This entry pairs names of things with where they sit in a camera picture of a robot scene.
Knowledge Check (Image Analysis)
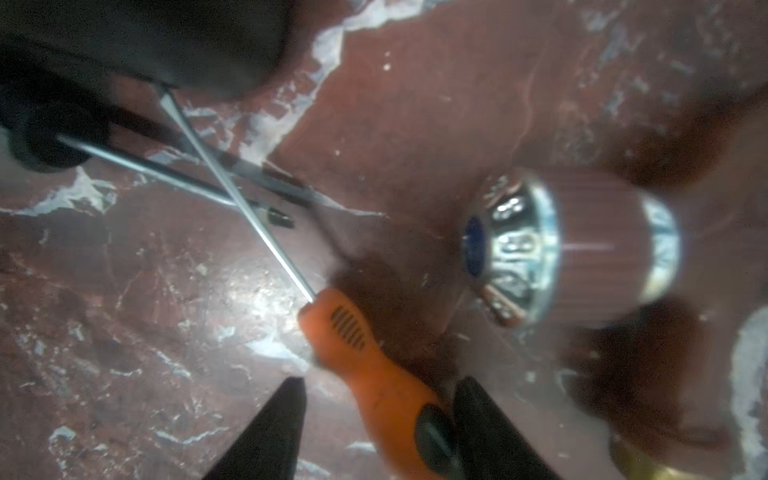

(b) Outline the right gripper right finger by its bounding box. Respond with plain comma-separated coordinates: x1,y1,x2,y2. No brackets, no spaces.
453,376,559,480

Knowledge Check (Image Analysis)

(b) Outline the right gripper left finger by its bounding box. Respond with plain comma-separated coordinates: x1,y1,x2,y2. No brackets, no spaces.
205,377,307,479

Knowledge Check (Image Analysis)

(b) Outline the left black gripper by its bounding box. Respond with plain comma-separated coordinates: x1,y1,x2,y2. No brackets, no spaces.
1,1,294,99

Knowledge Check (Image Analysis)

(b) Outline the small orange screwdriver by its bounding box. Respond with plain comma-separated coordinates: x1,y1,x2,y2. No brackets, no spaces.
154,85,462,479

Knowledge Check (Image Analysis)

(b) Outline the red brass pipe fitting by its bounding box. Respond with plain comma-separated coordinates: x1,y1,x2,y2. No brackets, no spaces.
461,89,768,480

